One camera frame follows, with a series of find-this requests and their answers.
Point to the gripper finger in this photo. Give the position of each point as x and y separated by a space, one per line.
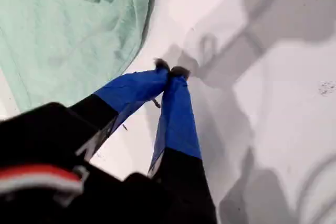
178 129
131 87

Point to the pale green T-shirt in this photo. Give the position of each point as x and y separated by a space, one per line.
65 30

